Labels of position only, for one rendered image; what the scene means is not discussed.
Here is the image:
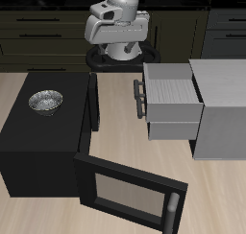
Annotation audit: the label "black microwave oven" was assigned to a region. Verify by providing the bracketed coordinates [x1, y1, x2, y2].
[0, 71, 101, 199]

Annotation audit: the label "grey microwave door handle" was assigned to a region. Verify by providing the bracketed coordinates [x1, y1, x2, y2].
[161, 192, 182, 234]

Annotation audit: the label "dark grey drawer handle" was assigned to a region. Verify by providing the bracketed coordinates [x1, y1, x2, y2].
[133, 79, 147, 120]

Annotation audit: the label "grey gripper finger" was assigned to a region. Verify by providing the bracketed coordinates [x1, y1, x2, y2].
[125, 41, 138, 54]
[97, 42, 109, 56]

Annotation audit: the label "black microwave door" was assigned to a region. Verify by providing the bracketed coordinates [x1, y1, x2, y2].
[73, 152, 189, 234]

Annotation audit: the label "dark kitchen cupboards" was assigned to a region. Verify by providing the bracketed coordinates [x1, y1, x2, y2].
[0, 7, 209, 74]

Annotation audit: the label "flat black base plate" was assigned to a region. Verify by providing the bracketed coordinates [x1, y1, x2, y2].
[85, 40, 161, 70]

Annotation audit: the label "grey kitchen cupboard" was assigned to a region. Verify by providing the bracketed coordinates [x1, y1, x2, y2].
[201, 7, 246, 60]

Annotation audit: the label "grey speckled bowl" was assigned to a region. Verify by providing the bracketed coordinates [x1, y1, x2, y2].
[27, 89, 64, 117]

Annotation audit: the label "white cabinet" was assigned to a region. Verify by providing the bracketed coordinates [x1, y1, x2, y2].
[187, 58, 246, 161]

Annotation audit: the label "white cabinet drawer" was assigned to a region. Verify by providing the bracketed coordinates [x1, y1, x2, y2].
[142, 61, 206, 124]
[147, 120, 202, 142]

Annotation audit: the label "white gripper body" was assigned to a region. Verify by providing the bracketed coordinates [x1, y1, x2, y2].
[84, 10, 151, 44]

